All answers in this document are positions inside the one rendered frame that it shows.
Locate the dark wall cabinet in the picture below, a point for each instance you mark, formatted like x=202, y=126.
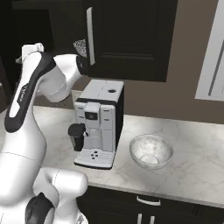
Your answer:
x=43, y=20

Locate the dark cabinet door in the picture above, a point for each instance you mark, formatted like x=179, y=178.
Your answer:
x=131, y=38

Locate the grey coffee machine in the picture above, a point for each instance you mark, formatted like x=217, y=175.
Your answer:
x=99, y=116

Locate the dark drawer front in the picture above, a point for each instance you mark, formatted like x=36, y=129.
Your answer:
x=180, y=208

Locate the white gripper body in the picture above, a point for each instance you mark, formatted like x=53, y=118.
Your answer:
x=30, y=50

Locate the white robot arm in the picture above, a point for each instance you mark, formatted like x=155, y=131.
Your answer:
x=23, y=151

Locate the white framed window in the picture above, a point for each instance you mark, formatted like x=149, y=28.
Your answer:
x=213, y=58

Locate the white marbled bowl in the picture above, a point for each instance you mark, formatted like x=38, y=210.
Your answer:
x=151, y=151

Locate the metal mesh tea strainer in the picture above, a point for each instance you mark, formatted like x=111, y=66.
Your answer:
x=80, y=48

